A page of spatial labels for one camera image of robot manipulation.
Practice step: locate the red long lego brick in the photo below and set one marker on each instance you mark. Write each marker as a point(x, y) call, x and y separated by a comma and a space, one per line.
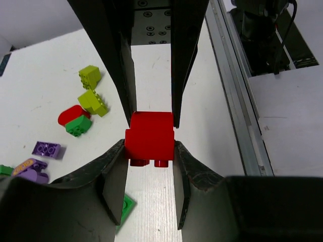
point(151, 136)

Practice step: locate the lime lego brick left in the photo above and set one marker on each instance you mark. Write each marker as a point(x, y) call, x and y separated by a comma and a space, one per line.
point(93, 103)

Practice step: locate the red rounded lego brick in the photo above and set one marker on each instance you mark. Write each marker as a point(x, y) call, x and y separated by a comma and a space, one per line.
point(72, 113)

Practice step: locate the green flat square brick lower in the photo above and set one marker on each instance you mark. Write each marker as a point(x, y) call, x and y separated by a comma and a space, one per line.
point(128, 206)

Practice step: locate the purple rounded lego stack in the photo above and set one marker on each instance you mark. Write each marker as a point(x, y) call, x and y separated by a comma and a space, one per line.
point(32, 169)

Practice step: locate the blue label sticker right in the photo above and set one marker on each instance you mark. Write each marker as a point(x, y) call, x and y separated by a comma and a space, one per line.
point(4, 63)

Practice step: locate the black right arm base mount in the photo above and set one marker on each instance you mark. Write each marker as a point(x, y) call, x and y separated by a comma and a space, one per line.
point(270, 39)

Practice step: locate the lime lego brick right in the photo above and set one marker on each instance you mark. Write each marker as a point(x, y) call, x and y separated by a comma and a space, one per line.
point(90, 76)

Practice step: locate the green rounded lego brick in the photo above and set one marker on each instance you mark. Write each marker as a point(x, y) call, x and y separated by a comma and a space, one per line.
point(78, 126)

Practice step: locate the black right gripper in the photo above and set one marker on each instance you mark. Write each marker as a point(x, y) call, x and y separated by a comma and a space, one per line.
point(111, 24)

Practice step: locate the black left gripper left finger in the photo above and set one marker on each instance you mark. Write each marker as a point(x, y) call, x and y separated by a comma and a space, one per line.
point(84, 205)

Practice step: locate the green square brick middle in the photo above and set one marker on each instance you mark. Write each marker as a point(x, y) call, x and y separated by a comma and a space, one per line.
point(6, 170)

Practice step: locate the purple flat lego brick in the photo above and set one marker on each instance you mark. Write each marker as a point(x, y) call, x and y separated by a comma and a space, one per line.
point(49, 150)

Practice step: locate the aluminium table edge rail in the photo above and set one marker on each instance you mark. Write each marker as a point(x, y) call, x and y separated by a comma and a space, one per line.
point(225, 45)

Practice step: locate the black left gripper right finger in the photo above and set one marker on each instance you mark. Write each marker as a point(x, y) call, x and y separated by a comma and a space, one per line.
point(210, 207)

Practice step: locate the lime lego brick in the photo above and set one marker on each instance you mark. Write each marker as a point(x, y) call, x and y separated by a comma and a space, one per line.
point(93, 103)
point(90, 76)

